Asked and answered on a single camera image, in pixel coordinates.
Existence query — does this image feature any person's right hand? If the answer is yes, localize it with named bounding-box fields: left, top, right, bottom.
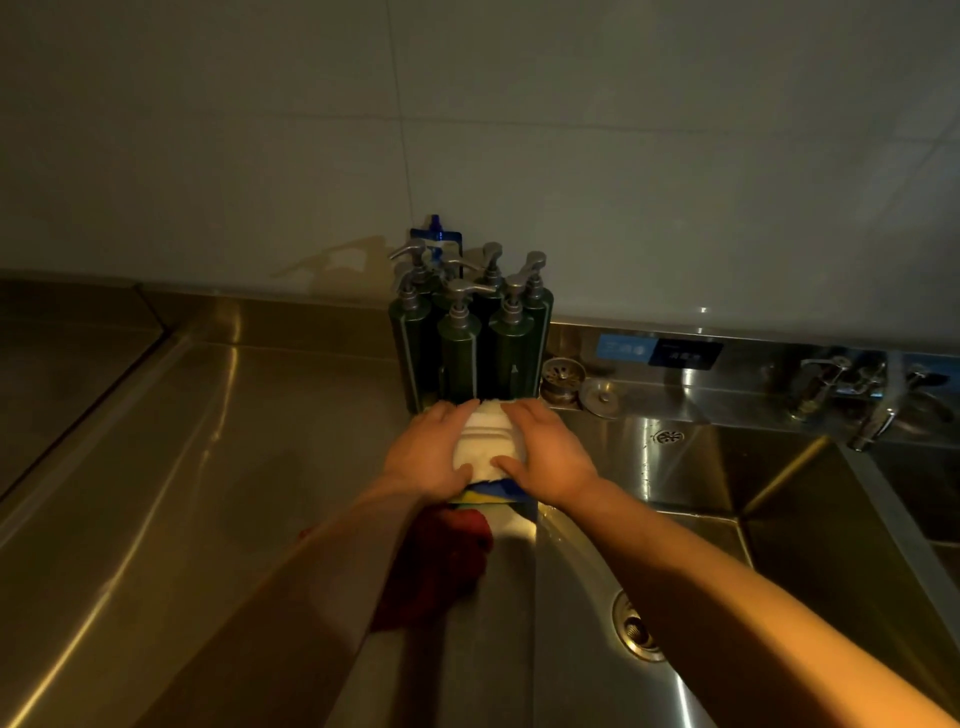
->
left=491, top=397, right=603, bottom=513

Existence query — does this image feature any person's left hand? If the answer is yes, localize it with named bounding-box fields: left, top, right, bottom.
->
left=382, top=399, right=482, bottom=504

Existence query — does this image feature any white cloth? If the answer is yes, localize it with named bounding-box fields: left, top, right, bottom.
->
left=451, top=399, right=531, bottom=485

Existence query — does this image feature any person's left forearm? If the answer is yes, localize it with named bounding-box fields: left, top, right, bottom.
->
left=133, top=480, right=427, bottom=728

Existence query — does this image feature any person's right forearm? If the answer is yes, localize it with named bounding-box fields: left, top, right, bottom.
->
left=564, top=480, right=960, bottom=728

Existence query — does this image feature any blue and yellow cloth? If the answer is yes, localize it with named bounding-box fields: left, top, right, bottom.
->
left=448, top=477, right=539, bottom=507

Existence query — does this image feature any red cloth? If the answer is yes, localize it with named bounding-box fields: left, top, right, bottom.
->
left=369, top=502, right=496, bottom=633

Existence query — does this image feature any metal sink strainer basket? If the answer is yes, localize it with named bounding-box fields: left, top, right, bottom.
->
left=540, top=357, right=588, bottom=407

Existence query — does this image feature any round metal sink stopper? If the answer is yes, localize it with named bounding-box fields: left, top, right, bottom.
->
left=578, top=378, right=624, bottom=420

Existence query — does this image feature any group of dark green pump bottles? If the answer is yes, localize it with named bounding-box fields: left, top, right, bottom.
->
left=387, top=240, right=556, bottom=416

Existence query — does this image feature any blue label sticker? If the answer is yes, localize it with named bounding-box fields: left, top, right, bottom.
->
left=595, top=334, right=660, bottom=367

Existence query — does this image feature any metal sink drain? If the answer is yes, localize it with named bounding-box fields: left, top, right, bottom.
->
left=610, top=589, right=669, bottom=664

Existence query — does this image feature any black label sticker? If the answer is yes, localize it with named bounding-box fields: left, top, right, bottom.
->
left=648, top=336, right=725, bottom=372

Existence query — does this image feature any stainless steel sink basin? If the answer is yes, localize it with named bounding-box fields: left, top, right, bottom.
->
left=534, top=411, right=960, bottom=728

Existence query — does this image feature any chrome faucet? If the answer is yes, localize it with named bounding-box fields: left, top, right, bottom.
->
left=786, top=351, right=948, bottom=453

